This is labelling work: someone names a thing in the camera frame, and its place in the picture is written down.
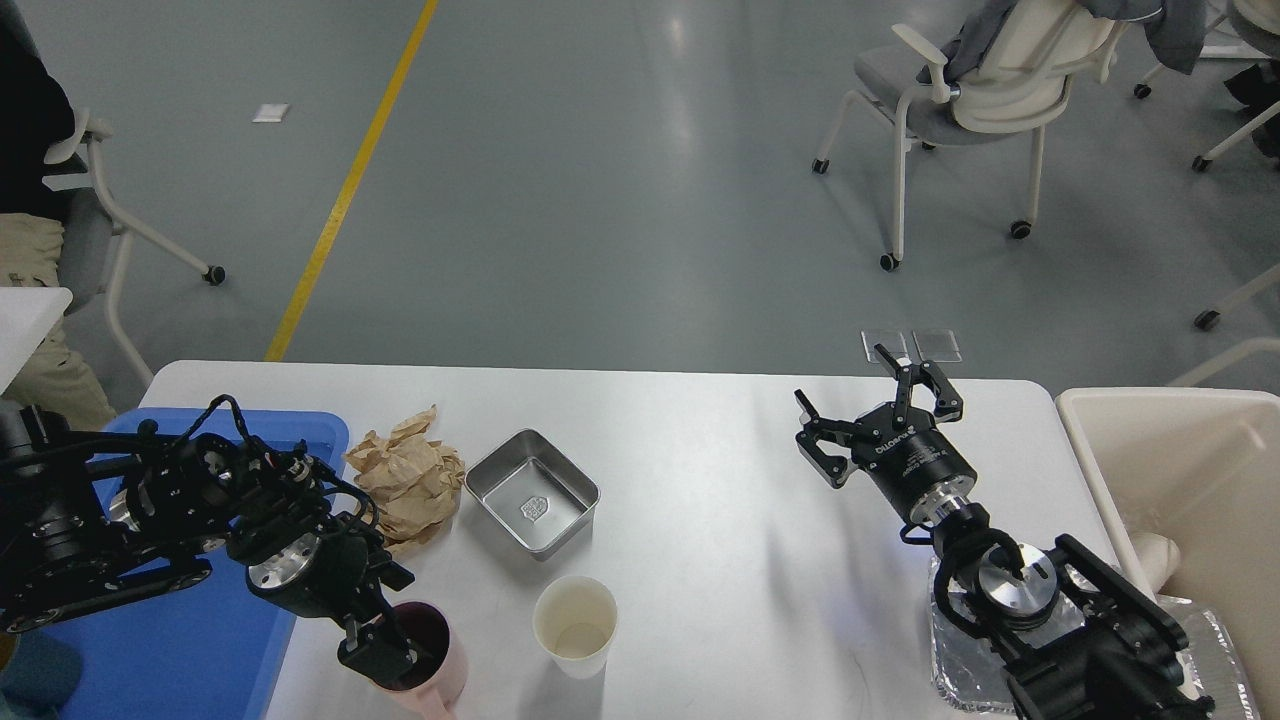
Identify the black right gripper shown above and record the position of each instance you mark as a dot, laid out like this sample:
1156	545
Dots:
898	445

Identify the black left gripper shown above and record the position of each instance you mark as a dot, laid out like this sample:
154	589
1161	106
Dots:
342	578

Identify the pink plastic mug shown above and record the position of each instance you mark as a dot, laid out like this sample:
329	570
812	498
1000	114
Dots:
432	686

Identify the square stainless steel tray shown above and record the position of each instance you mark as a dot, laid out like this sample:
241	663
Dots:
535	492

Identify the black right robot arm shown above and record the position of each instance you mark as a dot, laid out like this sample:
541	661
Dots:
1076	640

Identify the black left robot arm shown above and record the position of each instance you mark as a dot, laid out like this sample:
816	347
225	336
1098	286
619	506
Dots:
96	520

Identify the crumpled brown paper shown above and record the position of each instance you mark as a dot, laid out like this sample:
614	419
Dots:
415	481

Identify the white paper cup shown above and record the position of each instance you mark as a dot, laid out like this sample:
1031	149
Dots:
574	621

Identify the blue plastic tray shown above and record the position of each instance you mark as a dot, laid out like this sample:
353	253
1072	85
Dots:
211	651

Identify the aluminium foil tray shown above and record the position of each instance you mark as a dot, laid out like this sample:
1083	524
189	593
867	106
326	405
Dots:
968	674

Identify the beige roll in bin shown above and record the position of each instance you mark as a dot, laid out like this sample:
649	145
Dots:
1159	557

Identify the beige plastic bin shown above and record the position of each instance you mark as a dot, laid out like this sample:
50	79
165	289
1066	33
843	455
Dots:
1200	466

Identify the white chair leg right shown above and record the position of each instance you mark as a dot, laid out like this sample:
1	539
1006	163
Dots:
1209	318

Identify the white grey office chair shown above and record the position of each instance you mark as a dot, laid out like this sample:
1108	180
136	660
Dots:
1021	84

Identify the grey jacket on chair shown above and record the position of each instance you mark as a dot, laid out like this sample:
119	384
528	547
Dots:
1175	31

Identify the white side table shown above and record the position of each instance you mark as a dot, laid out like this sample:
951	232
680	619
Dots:
27	315

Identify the left white grey chair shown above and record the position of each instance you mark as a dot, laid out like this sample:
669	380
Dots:
99	234

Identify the white chair far right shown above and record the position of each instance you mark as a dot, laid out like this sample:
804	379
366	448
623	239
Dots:
1255	88

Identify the seated person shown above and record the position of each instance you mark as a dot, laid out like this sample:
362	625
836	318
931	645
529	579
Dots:
35	114

